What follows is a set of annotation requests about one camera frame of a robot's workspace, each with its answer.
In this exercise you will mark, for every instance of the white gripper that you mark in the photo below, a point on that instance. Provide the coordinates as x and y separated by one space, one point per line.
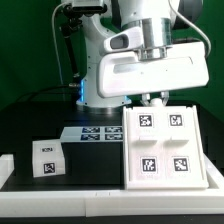
121 74

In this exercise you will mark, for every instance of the white front fence rail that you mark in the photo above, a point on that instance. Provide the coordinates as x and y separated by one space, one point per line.
110 203

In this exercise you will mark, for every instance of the white left fence piece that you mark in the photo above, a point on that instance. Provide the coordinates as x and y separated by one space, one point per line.
6 168

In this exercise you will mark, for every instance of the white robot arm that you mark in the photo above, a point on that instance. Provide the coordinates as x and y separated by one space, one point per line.
130 50

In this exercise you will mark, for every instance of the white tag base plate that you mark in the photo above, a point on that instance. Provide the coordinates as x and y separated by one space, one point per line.
92 134

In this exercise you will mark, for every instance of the white cabinet body box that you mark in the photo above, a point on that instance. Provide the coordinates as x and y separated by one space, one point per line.
162 148

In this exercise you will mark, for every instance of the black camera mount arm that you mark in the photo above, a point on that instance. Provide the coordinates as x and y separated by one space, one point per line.
67 29

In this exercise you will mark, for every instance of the white cabinet top block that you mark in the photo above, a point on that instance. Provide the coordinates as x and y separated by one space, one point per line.
47 158

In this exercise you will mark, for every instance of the white cabinet door panel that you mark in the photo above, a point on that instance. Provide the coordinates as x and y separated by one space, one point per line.
142 139

